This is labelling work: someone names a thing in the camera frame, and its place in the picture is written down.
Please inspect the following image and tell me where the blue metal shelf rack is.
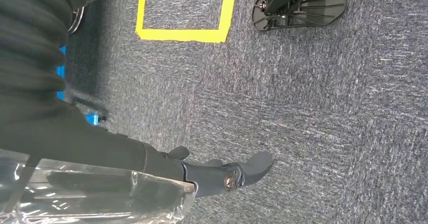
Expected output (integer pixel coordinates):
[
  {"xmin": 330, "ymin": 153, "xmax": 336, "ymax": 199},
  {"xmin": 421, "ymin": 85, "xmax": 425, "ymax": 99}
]
[{"xmin": 56, "ymin": 46, "xmax": 107, "ymax": 127}]

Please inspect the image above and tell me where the yellow floor tape square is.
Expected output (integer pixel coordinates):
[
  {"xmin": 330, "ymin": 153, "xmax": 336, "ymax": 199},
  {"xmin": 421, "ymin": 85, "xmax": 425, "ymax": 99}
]
[{"xmin": 135, "ymin": 0, "xmax": 238, "ymax": 44}]

